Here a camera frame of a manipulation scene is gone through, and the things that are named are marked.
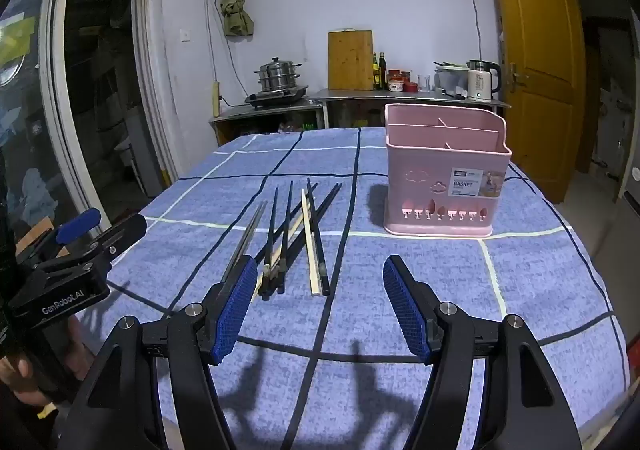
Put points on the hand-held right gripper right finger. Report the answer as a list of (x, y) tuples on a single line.
[(405, 305)]

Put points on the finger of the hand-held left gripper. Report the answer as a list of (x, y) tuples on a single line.
[(120, 235), (77, 225)]

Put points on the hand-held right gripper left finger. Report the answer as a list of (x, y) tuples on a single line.
[(235, 305)]

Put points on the metal chopstick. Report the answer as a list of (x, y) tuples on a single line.
[(245, 241), (252, 239)]

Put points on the wooden chopstick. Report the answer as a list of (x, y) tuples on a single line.
[(297, 232), (309, 240)]

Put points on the group of chopsticks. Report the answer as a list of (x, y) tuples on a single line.
[(331, 196)]

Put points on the pink utensil basket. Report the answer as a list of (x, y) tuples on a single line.
[(425, 170)]

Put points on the person's left hand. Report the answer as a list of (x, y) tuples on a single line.
[(17, 380)]

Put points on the glass sliding door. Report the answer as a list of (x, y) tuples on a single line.
[(55, 105)]

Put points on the blue checked blanket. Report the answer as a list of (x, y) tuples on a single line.
[(525, 280)]

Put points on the yellowed power strip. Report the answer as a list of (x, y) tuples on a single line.
[(216, 99)]

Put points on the low steel table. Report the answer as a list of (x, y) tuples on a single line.
[(250, 113)]

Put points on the black induction cooker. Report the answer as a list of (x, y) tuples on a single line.
[(275, 99)]

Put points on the long steel table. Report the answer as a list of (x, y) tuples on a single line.
[(360, 94)]

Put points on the black kitchen knife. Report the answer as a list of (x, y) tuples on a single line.
[(452, 94)]

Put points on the red tin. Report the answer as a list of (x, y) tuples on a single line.
[(412, 87)]

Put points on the white jar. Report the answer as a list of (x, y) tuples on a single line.
[(396, 86)]

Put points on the clear drinking glass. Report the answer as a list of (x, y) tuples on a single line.
[(424, 82)]

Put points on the steel steamer pot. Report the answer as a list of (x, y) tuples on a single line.
[(277, 75)]

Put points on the red lid jar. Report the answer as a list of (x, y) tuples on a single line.
[(393, 76), (406, 76)]

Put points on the clear plastic container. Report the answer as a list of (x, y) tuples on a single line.
[(447, 77)]

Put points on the dark oil bottle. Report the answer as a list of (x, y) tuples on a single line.
[(375, 72), (383, 70)]

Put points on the white electric kettle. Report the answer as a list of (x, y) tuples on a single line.
[(482, 80)]

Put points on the wooden cutting board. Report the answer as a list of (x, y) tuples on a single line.
[(350, 60)]

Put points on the yellow wooden door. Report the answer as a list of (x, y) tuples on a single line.
[(535, 55)]

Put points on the white door frame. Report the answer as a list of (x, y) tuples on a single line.
[(150, 55)]

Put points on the white wall switch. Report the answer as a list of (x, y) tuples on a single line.
[(186, 34)]

